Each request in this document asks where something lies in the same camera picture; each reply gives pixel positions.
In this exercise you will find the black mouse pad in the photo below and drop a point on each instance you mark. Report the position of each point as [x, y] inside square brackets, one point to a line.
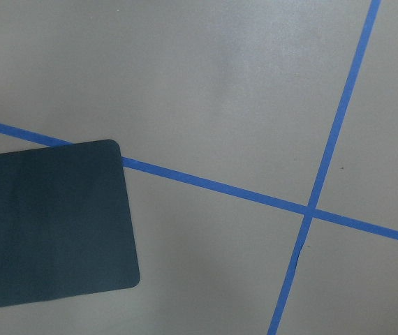
[65, 223]

